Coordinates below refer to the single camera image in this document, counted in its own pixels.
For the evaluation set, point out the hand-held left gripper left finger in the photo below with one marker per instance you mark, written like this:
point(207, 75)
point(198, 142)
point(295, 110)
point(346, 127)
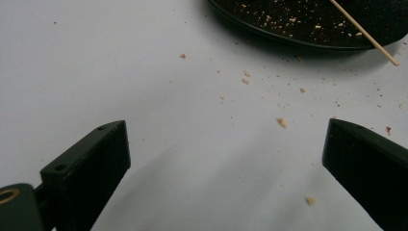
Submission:
point(89, 166)

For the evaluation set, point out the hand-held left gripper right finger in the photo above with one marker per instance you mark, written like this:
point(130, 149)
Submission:
point(369, 166)

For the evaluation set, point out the thin wooden skewer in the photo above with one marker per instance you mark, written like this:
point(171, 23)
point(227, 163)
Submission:
point(365, 33)

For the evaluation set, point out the scattered food crumbs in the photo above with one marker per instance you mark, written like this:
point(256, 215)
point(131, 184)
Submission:
point(282, 122)

